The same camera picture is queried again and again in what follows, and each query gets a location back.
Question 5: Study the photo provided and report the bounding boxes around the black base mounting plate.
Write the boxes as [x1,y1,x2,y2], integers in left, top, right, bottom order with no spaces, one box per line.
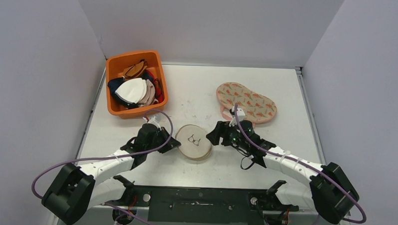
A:
[112,185,299,225]

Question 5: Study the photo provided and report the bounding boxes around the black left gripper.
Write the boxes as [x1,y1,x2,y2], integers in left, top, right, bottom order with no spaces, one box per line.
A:
[146,126,181,155]

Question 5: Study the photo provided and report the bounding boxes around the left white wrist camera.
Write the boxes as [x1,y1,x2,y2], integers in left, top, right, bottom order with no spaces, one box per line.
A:
[147,115,161,129]

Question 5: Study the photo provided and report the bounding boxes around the orange plastic bin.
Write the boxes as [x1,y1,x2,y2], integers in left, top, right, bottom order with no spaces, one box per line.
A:
[105,50,169,119]

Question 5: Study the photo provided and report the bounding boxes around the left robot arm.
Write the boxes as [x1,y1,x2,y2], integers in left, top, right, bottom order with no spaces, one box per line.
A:
[41,123,181,225]

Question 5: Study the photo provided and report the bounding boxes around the red garment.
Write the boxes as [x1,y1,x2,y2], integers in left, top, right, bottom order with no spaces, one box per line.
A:
[145,70,164,103]

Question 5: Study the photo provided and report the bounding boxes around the white mesh laundry bag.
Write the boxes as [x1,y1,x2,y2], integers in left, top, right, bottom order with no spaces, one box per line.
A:
[175,124,212,161]

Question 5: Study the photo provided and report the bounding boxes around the beige bra in bin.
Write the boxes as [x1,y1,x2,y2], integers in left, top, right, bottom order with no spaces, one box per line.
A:
[137,79,156,107]

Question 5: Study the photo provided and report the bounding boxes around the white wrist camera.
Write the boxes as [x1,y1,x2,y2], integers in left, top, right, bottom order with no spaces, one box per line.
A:
[147,115,161,129]
[229,106,245,127]

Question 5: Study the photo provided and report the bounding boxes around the navy blue garment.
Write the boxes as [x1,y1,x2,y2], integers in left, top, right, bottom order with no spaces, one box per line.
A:
[107,72,157,109]

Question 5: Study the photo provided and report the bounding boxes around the carrot print bra case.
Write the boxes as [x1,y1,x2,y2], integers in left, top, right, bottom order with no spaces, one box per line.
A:
[216,82,278,124]

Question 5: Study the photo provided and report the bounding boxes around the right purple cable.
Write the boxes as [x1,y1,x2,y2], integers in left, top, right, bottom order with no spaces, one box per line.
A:
[230,104,371,225]

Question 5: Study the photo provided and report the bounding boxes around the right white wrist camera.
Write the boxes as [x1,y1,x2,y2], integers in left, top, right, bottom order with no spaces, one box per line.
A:
[229,106,245,127]

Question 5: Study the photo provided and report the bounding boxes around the orange bra black straps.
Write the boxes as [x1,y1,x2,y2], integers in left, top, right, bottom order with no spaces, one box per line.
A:
[121,58,149,80]

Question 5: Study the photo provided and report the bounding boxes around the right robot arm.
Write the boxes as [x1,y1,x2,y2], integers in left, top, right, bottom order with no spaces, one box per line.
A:
[206,120,365,225]

